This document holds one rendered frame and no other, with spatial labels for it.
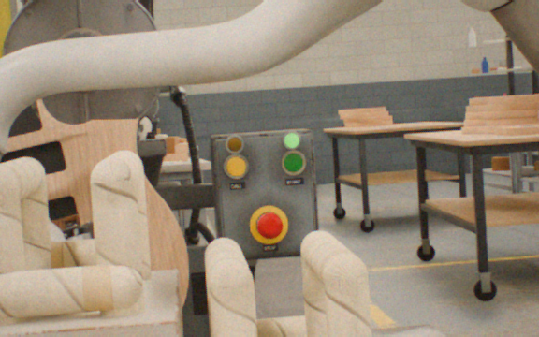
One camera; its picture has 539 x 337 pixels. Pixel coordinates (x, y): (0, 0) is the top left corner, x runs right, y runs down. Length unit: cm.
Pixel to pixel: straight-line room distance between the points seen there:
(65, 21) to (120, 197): 109
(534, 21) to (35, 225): 49
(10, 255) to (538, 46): 56
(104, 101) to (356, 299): 110
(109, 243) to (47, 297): 6
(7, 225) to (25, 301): 5
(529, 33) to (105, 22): 90
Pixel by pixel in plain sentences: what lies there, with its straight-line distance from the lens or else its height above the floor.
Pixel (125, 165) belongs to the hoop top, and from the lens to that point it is 85.
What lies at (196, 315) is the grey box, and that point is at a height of 81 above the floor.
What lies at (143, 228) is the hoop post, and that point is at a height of 107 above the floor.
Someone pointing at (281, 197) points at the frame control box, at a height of 102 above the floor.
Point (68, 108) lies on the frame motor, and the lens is 191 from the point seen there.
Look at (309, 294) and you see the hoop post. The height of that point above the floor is 100.
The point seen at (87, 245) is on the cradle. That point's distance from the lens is 104.
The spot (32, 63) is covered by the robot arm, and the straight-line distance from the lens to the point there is 126.
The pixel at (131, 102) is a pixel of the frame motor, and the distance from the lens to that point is 191.
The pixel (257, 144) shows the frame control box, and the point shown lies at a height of 110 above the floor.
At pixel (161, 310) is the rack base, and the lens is 87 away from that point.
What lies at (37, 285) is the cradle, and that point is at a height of 105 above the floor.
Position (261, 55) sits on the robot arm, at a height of 121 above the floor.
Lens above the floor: 116
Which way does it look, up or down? 3 degrees down
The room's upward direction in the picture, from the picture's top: 4 degrees counter-clockwise
